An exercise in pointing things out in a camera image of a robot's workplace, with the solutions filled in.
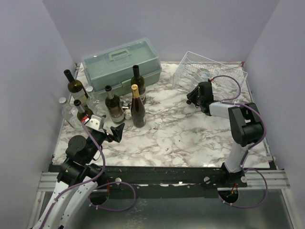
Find green bottle cream label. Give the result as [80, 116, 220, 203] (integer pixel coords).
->
[131, 65, 146, 104]

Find clear bottle black gold cap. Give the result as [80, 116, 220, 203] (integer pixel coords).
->
[189, 68, 211, 92]

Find clear bottle white cap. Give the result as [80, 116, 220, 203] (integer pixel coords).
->
[86, 86, 109, 119]

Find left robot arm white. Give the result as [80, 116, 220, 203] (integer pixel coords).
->
[34, 124, 125, 229]

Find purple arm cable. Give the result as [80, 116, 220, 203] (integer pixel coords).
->
[39, 119, 137, 229]
[209, 75, 269, 209]

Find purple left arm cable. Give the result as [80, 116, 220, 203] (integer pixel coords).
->
[39, 119, 137, 229]

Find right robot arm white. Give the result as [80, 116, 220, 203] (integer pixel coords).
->
[187, 81, 266, 187]

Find clear bottle silver cap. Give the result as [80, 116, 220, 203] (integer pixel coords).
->
[59, 97, 82, 131]

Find green plastic toolbox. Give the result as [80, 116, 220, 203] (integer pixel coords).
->
[82, 38, 162, 96]

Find dark bottle tan label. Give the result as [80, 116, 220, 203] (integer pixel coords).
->
[73, 99, 94, 123]

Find green bottle silver neck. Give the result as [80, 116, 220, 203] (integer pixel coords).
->
[105, 85, 125, 124]

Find white wire wine rack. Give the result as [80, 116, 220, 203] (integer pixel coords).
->
[173, 52, 251, 103]

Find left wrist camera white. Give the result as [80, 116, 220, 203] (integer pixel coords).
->
[81, 114, 106, 132]

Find green wine bottle white label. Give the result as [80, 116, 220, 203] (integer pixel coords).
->
[63, 69, 89, 106]

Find red wine bottle gold cap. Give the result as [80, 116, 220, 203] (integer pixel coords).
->
[131, 84, 146, 128]

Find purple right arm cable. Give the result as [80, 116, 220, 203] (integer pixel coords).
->
[209, 75, 269, 209]

